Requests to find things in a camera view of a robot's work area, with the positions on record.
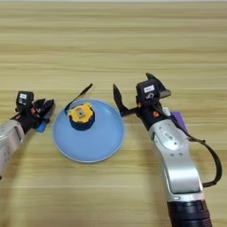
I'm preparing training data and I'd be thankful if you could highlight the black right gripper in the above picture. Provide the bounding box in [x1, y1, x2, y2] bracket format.
[112, 72, 173, 132]

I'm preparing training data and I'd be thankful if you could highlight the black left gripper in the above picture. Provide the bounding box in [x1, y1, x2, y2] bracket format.
[12, 98, 57, 135]

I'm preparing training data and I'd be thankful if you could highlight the blue glue stick tube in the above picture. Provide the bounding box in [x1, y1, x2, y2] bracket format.
[35, 117, 51, 134]

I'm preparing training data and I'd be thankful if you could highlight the yellow black tape measure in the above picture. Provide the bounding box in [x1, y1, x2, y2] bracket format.
[63, 82, 97, 132]

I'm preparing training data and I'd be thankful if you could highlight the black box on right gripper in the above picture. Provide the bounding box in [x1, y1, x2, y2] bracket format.
[135, 78, 161, 105]

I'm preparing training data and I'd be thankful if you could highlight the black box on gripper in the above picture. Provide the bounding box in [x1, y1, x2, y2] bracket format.
[15, 90, 35, 115]
[135, 78, 161, 105]

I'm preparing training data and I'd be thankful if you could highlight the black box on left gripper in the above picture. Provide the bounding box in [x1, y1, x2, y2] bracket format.
[15, 90, 35, 115]

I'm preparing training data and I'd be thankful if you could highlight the purple flat rectangular block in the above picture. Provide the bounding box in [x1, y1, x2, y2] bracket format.
[169, 111, 189, 135]

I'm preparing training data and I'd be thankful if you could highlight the light blue round plate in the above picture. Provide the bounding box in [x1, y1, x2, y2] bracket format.
[51, 98, 126, 164]

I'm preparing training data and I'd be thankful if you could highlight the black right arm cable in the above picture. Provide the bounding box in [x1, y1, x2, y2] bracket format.
[152, 102, 223, 189]

